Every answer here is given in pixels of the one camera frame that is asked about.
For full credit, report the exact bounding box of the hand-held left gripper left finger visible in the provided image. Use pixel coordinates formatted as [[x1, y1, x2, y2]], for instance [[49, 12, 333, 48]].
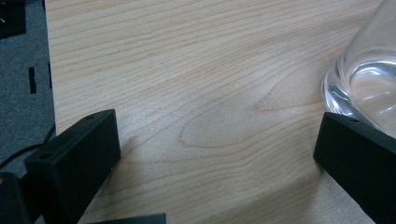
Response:
[[23, 108, 122, 224]]

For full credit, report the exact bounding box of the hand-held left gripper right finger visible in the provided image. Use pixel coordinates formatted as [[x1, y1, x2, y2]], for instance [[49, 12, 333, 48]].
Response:
[[313, 111, 396, 224]]

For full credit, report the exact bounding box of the clear glass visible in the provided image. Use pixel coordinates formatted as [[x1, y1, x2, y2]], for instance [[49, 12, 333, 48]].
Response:
[[320, 0, 396, 139]]

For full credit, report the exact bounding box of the black tape strip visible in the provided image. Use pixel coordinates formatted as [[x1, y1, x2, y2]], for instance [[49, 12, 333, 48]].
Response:
[[28, 66, 37, 95]]

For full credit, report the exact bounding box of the black floor panel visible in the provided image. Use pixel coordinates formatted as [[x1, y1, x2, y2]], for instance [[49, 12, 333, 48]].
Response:
[[0, 0, 27, 40]]

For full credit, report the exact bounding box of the black cable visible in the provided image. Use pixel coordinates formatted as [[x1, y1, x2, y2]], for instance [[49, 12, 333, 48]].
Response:
[[0, 123, 57, 171]]

